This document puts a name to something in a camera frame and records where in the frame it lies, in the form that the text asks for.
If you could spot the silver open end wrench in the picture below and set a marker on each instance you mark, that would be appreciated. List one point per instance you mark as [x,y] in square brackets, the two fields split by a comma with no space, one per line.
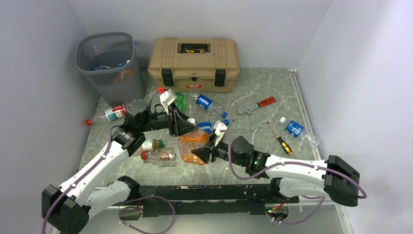
[254,129]

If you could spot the blue label bottle white cap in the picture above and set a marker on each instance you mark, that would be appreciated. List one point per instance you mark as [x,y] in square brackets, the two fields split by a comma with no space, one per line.
[298,131]

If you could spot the clear bottle blue label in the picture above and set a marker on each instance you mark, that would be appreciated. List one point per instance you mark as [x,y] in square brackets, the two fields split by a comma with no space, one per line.
[104,67]

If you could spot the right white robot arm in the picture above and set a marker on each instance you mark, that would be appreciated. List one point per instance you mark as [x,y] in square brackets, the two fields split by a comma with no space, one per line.
[333,178]

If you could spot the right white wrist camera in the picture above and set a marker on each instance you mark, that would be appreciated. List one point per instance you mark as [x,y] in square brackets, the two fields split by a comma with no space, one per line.
[219,130]

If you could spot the tan plastic toolbox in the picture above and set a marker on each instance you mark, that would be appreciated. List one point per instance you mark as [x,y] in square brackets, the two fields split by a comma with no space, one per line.
[170,68]

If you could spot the green plastic bottle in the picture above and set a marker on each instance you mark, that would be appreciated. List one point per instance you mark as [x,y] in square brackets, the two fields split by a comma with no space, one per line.
[180,102]

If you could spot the orange label bottle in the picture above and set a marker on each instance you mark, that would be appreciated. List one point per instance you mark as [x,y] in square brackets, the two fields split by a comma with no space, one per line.
[123,76]
[190,141]

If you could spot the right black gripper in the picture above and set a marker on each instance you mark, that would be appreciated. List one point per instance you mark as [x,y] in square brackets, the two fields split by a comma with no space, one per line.
[204,153]

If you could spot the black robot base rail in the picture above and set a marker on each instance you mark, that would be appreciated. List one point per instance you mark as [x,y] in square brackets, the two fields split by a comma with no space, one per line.
[204,199]

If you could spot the brown tea bottle green cap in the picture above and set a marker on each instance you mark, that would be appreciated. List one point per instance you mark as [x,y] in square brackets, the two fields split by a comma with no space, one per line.
[152,144]

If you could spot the clear bottle red cap front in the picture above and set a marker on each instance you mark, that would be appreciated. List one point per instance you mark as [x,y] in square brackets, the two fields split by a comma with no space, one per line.
[162,157]

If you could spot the grey mesh waste bin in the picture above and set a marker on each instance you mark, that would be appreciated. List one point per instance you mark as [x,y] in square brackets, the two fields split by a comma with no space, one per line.
[110,49]

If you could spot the pepsi bottle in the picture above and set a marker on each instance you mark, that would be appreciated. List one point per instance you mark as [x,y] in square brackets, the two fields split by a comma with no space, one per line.
[208,105]
[206,126]

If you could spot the red label bottle by bin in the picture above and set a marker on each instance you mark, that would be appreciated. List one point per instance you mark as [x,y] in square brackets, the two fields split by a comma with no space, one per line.
[108,115]

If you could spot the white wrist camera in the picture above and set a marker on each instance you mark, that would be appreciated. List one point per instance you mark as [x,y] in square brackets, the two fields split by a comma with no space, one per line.
[219,130]
[167,98]

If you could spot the yellow black screwdriver right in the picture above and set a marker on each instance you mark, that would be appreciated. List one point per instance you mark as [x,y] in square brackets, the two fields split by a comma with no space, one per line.
[287,149]

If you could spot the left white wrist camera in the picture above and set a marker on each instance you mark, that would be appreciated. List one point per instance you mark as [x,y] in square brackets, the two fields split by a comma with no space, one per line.
[167,98]

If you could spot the red handled adjustable wrench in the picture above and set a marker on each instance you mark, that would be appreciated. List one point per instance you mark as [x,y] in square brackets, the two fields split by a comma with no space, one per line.
[260,104]

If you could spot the screwdriver on toolbox lid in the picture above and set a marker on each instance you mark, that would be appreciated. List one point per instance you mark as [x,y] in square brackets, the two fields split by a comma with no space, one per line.
[195,50]

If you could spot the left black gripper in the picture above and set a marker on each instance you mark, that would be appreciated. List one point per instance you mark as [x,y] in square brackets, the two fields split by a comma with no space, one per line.
[182,125]

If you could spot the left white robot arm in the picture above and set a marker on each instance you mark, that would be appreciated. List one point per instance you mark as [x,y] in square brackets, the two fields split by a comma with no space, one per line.
[69,206]

